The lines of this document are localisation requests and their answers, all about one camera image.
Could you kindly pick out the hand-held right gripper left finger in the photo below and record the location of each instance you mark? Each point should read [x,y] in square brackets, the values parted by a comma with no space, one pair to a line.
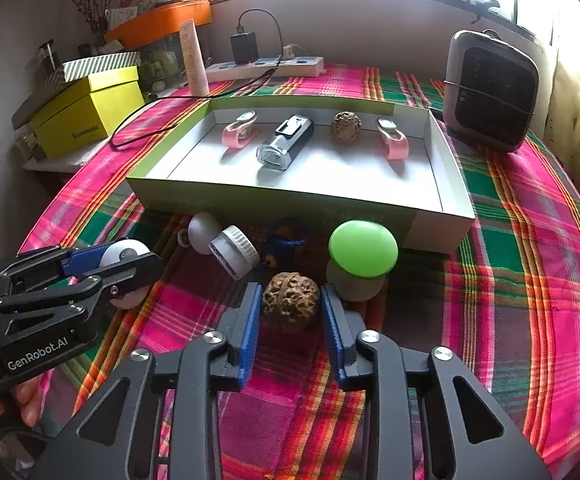
[247,335]

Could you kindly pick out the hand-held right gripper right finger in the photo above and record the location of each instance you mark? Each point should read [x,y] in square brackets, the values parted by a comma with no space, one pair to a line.
[335,335]

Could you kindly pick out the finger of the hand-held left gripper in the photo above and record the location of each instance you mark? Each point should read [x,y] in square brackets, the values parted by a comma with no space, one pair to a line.
[85,261]
[130,272]

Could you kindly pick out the white panda toy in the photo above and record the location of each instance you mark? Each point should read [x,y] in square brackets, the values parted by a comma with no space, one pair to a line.
[120,252]

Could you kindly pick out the brown walnut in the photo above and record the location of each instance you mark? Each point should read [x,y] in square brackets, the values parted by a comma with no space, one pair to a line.
[346,127]
[290,300]

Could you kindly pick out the white ribbed jar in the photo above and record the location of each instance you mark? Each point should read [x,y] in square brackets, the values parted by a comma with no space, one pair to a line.
[235,255]

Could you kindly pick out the small white ball-shaped gadget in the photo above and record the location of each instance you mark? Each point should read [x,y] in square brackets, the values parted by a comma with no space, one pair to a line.
[202,232]

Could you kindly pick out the green mushroom lamp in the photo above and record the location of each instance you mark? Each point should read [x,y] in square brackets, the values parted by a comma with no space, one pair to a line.
[362,247]

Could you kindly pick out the green and white cardboard box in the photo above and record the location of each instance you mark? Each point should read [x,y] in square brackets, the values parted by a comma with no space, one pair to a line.
[320,182]

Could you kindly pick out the pink clip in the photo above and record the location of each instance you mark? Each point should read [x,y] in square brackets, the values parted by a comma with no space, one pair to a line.
[232,135]
[393,145]

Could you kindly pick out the black flashlight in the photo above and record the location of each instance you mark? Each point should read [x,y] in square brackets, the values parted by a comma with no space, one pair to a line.
[285,145]

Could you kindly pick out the person's left hand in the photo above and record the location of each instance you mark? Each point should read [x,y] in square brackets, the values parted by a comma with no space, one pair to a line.
[30,400]

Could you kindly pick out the white side table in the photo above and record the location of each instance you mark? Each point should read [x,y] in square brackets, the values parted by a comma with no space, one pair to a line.
[70,162]

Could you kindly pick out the yellow box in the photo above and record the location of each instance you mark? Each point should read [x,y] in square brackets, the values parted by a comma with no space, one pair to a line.
[85,120]

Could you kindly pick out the striped box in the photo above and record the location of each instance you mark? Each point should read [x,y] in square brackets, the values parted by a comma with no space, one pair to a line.
[100,62]

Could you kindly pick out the glass jar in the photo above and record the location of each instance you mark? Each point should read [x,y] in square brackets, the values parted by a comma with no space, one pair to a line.
[50,65]

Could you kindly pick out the cream tube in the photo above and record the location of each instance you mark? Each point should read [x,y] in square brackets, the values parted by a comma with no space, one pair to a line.
[195,60]

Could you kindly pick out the orange lidded clear container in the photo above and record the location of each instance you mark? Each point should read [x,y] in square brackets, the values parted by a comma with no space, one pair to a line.
[160,17]

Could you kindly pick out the dried branches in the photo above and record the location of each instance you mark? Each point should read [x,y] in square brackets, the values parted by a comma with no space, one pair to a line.
[87,5]

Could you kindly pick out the white power strip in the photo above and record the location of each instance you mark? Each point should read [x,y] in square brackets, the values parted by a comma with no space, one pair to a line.
[302,66]

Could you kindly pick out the white plug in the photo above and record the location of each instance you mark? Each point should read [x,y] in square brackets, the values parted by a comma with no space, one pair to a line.
[293,52]

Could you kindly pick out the grey and black heater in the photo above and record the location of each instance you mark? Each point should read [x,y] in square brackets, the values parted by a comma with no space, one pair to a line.
[489,95]

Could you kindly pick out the patterned curtain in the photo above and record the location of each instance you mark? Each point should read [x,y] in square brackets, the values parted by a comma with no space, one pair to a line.
[579,135]

